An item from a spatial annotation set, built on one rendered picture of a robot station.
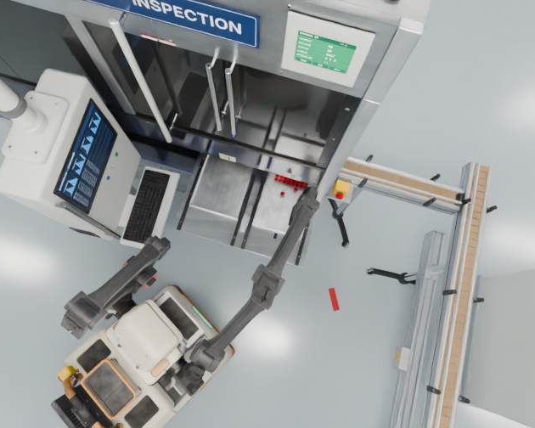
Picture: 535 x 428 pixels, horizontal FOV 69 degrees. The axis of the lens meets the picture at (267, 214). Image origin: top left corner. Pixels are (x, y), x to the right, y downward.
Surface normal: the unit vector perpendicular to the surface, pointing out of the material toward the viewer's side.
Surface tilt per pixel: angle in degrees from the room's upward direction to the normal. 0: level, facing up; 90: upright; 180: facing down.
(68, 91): 0
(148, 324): 42
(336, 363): 0
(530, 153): 0
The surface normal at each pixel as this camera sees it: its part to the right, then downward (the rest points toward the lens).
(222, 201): 0.04, -0.25
